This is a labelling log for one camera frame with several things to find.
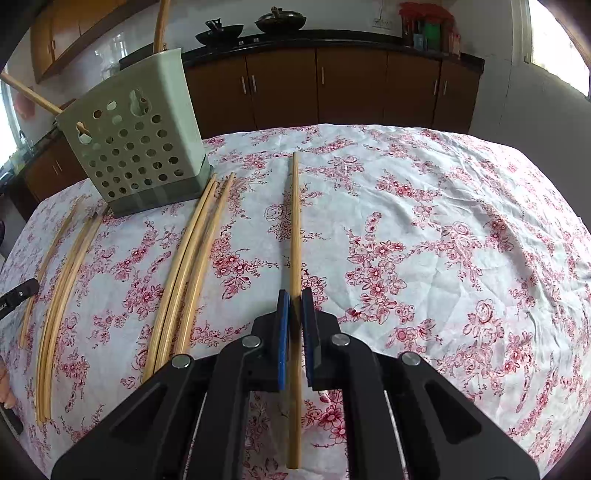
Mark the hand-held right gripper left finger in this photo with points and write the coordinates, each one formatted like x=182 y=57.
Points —
x=282 y=341

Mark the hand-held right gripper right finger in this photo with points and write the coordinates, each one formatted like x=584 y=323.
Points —
x=310 y=341

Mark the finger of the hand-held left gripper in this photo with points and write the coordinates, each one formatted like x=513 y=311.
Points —
x=21 y=293

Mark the green perforated utensil holder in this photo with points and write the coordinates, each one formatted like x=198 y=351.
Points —
x=175 y=83

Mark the person's left hand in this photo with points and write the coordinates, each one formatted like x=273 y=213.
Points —
x=3 y=383

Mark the red floral tablecloth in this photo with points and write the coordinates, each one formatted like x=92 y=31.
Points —
x=415 y=230

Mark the window above sink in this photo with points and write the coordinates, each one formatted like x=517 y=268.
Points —
x=7 y=120

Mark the red paper decoration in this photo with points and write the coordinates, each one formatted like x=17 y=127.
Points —
x=25 y=104

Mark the brown wooden base cabinets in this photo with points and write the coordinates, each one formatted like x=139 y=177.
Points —
x=351 y=83

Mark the black kitchen countertop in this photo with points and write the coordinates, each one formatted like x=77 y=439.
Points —
x=323 y=39

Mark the blue box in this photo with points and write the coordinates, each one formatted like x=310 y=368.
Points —
x=419 y=42

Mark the black wok with lid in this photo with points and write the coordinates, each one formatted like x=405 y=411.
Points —
x=280 y=22

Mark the green box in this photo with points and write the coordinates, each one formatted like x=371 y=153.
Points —
x=432 y=37

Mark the brown wall cabinet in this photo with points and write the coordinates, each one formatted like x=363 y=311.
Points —
x=69 y=27

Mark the white wall outlet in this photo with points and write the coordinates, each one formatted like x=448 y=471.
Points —
x=383 y=22

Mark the bright window with white frame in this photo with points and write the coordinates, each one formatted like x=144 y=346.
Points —
x=561 y=50

